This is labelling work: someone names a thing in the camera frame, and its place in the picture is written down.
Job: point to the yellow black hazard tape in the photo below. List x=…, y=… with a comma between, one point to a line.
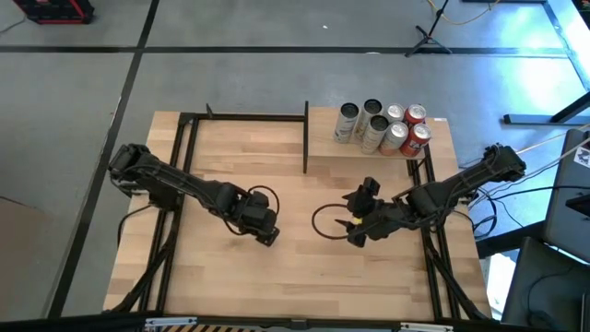
x=198, y=328

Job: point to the pink white soda can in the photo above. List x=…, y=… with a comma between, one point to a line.
x=391, y=143
x=395, y=111

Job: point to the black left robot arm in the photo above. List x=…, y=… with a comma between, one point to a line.
x=184, y=182

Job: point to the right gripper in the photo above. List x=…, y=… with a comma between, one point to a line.
x=378, y=221

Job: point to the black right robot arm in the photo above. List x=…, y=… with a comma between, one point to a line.
x=461, y=182

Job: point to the slim white can teal print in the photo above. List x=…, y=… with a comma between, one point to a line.
x=343, y=129

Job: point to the wooden shelf black metal frame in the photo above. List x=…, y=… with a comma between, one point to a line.
x=322, y=138

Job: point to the red black crate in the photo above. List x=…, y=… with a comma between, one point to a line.
x=50, y=11

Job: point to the black aluminium table frame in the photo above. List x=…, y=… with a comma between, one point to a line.
x=249, y=117

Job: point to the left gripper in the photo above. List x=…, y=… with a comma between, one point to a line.
x=253, y=214

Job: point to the black tripod stand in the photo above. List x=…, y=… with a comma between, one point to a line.
x=427, y=39

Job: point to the slim white can yellow print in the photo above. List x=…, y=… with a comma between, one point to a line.
x=364, y=124

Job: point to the slim white can multicolour print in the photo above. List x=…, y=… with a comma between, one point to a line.
x=373, y=140

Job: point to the white metal bracket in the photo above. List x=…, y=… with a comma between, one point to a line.
x=426, y=327
x=170, y=321

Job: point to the dark grey box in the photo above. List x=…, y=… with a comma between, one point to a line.
x=544, y=286

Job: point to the black desk foot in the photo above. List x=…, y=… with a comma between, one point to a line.
x=507, y=240
x=530, y=119

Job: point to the red Fanta soda can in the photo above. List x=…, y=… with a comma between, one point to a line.
x=416, y=112
x=412, y=145

